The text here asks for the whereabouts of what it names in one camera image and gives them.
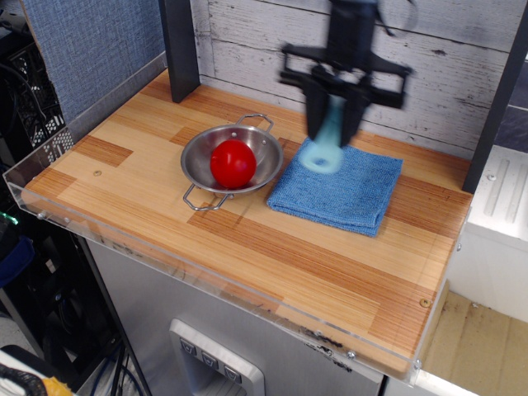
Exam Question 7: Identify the black plastic crate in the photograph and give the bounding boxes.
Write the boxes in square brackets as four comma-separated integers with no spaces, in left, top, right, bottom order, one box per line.
[1,33,65,153]

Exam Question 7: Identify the clear acrylic table guard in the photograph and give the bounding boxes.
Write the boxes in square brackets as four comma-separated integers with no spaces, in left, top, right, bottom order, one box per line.
[4,55,470,383]

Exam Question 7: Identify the stainless steel cabinet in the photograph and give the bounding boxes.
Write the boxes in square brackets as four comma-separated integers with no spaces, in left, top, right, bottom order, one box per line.
[87,242,385,395]

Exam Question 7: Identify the red tomato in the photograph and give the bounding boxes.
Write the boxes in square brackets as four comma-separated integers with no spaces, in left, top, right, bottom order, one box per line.
[210,139,257,189]

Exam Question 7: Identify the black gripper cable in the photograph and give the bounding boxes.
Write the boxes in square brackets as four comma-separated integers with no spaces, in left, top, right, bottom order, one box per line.
[375,0,420,40]

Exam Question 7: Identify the light blue dish brush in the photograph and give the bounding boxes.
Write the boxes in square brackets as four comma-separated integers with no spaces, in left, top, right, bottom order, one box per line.
[300,74,350,174]

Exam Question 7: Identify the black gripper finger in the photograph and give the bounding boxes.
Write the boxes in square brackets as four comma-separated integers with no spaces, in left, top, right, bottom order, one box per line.
[340,80,372,147]
[303,68,332,140]

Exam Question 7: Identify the white ridged block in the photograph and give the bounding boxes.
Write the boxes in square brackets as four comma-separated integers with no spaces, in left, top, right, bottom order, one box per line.
[469,145,527,242]

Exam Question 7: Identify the folded blue towel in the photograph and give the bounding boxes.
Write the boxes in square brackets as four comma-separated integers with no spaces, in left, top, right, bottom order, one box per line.
[267,139,403,237]

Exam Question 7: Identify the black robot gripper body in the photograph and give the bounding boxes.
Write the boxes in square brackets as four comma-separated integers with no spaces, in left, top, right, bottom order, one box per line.
[280,1,412,108]

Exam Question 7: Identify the dark grey right post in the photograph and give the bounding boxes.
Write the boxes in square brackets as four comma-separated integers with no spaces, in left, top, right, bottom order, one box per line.
[462,7,527,194]

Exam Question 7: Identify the steel bowl with wire handles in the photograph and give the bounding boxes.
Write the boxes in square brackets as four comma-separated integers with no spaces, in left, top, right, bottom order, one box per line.
[181,113,284,211]

